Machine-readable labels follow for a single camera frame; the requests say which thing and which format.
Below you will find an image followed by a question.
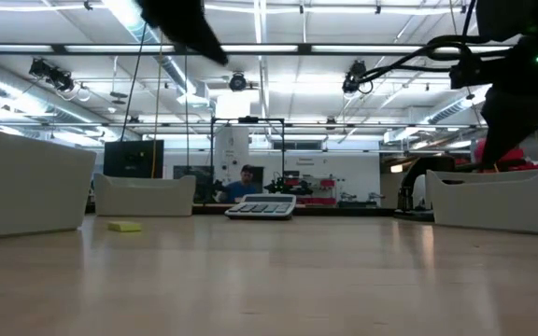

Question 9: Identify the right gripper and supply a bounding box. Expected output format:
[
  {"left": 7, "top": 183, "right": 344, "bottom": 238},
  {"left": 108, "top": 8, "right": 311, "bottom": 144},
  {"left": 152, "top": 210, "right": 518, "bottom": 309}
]
[{"left": 481, "top": 35, "right": 538, "bottom": 170}]

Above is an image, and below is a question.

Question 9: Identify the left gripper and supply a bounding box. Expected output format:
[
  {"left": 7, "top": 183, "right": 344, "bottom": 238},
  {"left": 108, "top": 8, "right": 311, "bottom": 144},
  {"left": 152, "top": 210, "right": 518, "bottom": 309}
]
[{"left": 135, "top": 0, "right": 230, "bottom": 66}]

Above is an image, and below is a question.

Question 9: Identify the red toolbox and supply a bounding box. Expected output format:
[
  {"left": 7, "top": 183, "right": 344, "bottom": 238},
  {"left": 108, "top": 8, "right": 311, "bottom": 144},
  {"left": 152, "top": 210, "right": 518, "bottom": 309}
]
[{"left": 474, "top": 138, "right": 538, "bottom": 173}]

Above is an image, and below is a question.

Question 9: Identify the black ceiling spotlight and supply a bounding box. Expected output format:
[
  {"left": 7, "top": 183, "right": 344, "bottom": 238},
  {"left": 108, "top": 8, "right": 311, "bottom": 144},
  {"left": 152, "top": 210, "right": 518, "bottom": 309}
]
[
  {"left": 228, "top": 72, "right": 248, "bottom": 93},
  {"left": 28, "top": 58, "right": 77, "bottom": 92}
]

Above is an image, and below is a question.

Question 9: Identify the grey plastic bin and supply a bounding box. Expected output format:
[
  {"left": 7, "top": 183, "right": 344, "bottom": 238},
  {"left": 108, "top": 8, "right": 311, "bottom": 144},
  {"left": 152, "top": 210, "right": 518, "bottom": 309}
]
[
  {"left": 0, "top": 124, "right": 98, "bottom": 242},
  {"left": 425, "top": 151, "right": 538, "bottom": 238},
  {"left": 93, "top": 173, "right": 197, "bottom": 217}
]

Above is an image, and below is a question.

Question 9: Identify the black monitor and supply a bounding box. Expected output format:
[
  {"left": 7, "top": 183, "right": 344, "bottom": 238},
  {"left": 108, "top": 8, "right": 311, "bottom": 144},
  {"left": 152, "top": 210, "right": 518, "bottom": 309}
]
[{"left": 103, "top": 138, "right": 165, "bottom": 180}]

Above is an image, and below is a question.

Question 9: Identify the dark screen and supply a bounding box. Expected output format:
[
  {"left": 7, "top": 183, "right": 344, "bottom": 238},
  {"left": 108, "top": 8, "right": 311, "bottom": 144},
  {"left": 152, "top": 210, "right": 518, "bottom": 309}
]
[{"left": 173, "top": 164, "right": 215, "bottom": 204}]

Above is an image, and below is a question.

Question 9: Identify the person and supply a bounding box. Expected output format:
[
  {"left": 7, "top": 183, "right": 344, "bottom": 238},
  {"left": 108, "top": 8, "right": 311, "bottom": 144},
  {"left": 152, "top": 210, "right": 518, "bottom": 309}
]
[{"left": 215, "top": 163, "right": 263, "bottom": 205}]

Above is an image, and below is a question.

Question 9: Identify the grey desk calculator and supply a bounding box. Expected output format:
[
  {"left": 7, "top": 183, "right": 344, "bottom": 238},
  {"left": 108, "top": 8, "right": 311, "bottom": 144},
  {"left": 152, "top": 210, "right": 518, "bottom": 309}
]
[{"left": 224, "top": 193, "right": 298, "bottom": 221}]

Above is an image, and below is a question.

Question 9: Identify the yellow sticky note pad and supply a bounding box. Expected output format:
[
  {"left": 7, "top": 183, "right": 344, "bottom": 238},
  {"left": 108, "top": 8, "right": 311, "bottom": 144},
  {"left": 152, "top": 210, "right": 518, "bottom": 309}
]
[{"left": 106, "top": 220, "right": 143, "bottom": 233}]

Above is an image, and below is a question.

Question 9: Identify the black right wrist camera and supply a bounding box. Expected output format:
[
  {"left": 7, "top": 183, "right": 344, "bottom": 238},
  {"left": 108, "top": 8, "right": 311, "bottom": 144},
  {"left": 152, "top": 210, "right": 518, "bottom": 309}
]
[{"left": 449, "top": 63, "right": 488, "bottom": 91}]

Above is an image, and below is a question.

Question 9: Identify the black overhead camera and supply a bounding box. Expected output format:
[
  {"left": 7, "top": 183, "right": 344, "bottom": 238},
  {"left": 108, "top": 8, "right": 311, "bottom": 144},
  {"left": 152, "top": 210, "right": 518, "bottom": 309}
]
[{"left": 342, "top": 59, "right": 374, "bottom": 97}]

